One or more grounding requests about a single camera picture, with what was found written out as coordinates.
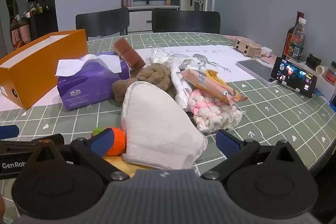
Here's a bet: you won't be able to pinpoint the orange crochet ball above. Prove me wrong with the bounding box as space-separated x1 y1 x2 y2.
92 127 127 157

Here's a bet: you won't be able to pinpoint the dark sideboard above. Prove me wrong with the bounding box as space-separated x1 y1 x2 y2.
31 7 59 39

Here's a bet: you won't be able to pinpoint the white plastic bag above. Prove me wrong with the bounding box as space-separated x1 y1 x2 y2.
170 55 208 111

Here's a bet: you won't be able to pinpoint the dark sauce bottle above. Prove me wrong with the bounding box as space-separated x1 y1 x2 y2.
282 11 305 59

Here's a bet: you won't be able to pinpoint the purple tissue pack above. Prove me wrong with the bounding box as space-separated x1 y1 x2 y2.
55 51 131 111

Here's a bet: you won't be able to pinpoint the black smartphone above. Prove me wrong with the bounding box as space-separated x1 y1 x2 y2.
270 57 318 98

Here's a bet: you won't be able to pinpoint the pink white knitted cloth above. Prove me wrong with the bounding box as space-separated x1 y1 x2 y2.
189 89 244 133

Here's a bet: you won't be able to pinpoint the clear water bottle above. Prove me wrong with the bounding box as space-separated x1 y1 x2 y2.
289 17 306 62

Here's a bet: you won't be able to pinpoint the orange cardboard box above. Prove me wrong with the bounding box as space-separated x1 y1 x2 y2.
0 29 88 110

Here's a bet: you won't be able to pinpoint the white phone stand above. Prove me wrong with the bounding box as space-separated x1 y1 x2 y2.
268 77 302 93

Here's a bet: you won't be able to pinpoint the orange pink snack packet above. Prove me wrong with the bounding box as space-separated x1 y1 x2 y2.
181 68 248 105

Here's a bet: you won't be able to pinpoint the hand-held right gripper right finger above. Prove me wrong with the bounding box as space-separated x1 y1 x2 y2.
201 129 307 182

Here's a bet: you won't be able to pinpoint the white towel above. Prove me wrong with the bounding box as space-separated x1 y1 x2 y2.
121 81 208 170

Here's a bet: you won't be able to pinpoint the yellow cloth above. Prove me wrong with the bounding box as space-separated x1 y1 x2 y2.
102 154 158 178

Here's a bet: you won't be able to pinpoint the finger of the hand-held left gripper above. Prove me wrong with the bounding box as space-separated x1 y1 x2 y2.
0 134 65 152
0 125 20 140

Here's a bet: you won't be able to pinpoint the white cabinet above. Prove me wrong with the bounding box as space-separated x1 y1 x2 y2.
129 5 180 32

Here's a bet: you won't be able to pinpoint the black chair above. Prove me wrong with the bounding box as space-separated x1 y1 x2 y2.
152 8 221 34
76 7 130 41

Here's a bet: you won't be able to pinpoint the brown plush scrunchie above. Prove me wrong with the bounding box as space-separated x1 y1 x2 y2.
112 63 177 106

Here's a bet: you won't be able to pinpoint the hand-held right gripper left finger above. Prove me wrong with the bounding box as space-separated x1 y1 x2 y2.
26 129 130 182

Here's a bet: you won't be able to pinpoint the green checkered tablecloth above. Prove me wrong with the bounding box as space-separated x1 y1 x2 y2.
0 32 336 224

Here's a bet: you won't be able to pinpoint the white deer printed cloth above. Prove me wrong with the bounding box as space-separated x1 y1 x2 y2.
0 47 273 111

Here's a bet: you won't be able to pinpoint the small wooden box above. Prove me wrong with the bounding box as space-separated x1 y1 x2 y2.
234 38 263 57

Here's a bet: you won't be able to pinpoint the small black box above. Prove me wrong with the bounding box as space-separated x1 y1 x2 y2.
306 53 322 69

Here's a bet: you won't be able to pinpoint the pink bags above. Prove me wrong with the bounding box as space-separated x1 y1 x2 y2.
10 15 37 50

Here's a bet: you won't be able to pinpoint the grey tablet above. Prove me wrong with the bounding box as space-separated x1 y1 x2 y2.
236 58 280 81

